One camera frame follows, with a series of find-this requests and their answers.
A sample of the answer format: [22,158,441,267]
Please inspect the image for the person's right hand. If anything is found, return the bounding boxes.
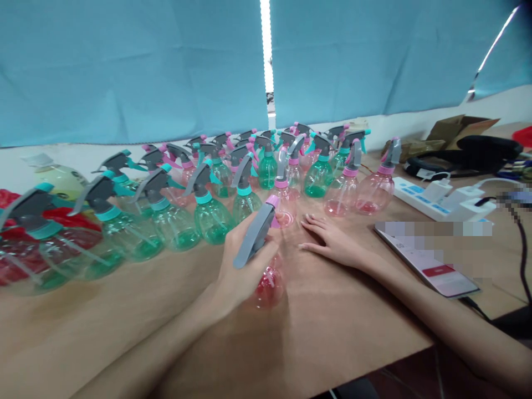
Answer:
[298,213,371,271]

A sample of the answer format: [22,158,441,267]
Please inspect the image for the person's left hand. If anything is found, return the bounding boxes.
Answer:
[214,221,282,311]

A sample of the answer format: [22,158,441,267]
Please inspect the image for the person's left fingers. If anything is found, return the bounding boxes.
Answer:
[255,237,282,269]

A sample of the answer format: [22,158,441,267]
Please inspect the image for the person's right middle finger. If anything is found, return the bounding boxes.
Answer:
[306,213,338,236]

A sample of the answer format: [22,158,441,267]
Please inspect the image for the person's right index finger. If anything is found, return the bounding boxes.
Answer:
[300,221,333,244]

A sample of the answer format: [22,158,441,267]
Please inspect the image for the person's right fingers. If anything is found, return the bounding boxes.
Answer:
[316,214,348,238]

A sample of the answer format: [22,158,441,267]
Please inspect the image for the person's right thumb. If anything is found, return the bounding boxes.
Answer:
[298,243,331,258]

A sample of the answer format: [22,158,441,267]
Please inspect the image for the pink spray bottle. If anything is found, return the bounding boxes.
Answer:
[232,196,288,311]

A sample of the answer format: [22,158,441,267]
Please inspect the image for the crowd of plastic spray bottles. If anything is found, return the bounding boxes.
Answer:
[0,121,402,296]

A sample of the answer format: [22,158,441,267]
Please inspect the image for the white power strip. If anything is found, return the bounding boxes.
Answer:
[392,176,494,223]

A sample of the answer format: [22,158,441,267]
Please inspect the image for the white charger plug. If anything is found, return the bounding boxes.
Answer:
[458,197,498,223]
[423,178,454,203]
[447,186,485,213]

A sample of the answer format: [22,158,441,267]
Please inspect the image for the brown paper packet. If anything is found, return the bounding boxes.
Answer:
[381,138,446,162]

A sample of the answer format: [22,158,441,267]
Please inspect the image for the smartphone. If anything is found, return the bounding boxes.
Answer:
[374,221,483,300]

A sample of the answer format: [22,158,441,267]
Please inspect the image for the open cardboard box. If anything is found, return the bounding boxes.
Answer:
[426,114,502,151]

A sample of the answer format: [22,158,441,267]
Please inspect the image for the brown paper sheet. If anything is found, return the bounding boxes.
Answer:
[0,195,436,399]

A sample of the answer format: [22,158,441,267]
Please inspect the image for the black headset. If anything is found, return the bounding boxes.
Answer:
[405,135,524,180]

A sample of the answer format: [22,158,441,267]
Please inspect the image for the blue curtain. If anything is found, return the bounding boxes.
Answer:
[270,0,532,130]
[0,0,269,149]

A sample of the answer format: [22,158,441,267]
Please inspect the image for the yellow drink bottle white cap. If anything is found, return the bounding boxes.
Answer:
[21,152,90,201]

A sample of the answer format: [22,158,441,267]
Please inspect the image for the black phone cable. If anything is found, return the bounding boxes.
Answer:
[460,295,493,321]

